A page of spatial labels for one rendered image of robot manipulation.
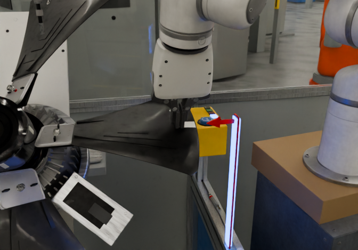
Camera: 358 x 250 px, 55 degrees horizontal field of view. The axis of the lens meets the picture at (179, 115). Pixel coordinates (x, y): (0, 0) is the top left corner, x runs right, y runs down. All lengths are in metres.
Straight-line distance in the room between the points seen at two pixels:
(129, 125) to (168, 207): 1.04
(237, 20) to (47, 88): 0.61
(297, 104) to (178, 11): 1.18
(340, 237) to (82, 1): 0.74
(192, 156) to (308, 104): 1.10
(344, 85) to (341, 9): 0.16
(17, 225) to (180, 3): 0.43
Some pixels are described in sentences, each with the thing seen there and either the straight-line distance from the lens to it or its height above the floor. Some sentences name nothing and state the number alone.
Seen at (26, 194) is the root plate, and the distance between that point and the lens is 0.67.
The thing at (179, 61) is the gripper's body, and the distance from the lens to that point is 0.55.
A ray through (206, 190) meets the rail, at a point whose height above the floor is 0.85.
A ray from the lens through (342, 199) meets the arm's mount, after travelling 0.89.
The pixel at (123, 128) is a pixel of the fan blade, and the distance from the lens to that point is 0.65.
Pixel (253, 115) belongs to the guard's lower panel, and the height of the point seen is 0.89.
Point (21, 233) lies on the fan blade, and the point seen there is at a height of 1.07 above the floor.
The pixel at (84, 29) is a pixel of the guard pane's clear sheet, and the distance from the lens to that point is 1.34.
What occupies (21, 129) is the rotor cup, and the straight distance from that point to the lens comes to 0.62.
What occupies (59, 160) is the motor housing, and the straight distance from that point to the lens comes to 0.76.
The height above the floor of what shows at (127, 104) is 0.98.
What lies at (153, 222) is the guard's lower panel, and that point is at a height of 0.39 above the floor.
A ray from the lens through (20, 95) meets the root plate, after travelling 0.68.
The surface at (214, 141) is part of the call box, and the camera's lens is 0.97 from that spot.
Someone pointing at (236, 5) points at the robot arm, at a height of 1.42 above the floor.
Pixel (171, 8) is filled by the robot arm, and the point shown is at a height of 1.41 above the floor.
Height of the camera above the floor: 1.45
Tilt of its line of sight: 22 degrees down
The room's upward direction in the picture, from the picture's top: straight up
